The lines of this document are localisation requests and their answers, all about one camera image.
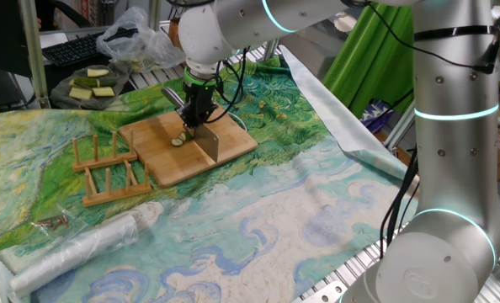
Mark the black computer monitor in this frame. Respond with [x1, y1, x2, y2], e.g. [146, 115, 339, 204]
[0, 0, 32, 79]

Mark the blue patterned bag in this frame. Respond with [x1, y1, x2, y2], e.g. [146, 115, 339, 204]
[361, 98, 396, 134]

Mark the small bag of screws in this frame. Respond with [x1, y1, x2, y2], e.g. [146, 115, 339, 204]
[30, 205, 91, 241]

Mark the black cable bundle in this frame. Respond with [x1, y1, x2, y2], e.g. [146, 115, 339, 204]
[379, 145, 419, 258]

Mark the clear plastic bag roll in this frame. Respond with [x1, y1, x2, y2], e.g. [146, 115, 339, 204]
[8, 213, 140, 298]

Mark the green curtain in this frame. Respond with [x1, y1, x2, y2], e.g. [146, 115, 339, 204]
[322, 2, 416, 120]

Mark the black keyboard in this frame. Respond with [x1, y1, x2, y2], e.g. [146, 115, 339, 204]
[41, 27, 140, 67]

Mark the painted landscape tablecloth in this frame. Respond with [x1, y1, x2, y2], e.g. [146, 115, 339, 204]
[0, 44, 422, 303]

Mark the plate of cucumber slices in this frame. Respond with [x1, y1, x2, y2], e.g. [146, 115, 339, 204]
[50, 61, 131, 111]

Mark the wooden cutting board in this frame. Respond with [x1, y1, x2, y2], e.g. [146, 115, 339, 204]
[119, 104, 258, 189]

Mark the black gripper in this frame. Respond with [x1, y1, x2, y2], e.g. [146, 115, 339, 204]
[178, 82, 220, 129]

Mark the crumpled clear plastic bag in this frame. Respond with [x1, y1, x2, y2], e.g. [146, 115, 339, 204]
[96, 6, 188, 72]

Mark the wooden peg rack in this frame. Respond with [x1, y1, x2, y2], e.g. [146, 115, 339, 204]
[72, 128, 152, 208]

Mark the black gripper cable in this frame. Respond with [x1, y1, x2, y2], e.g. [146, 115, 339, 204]
[205, 0, 500, 124]

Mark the dark green cucumber piece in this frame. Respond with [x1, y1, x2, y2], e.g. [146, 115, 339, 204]
[73, 77, 117, 88]

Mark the steel cleaver knife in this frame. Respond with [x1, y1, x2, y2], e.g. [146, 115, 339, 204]
[161, 87, 221, 163]

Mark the aluminium frame post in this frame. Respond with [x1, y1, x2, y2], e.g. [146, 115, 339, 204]
[18, 0, 51, 109]
[383, 98, 417, 151]

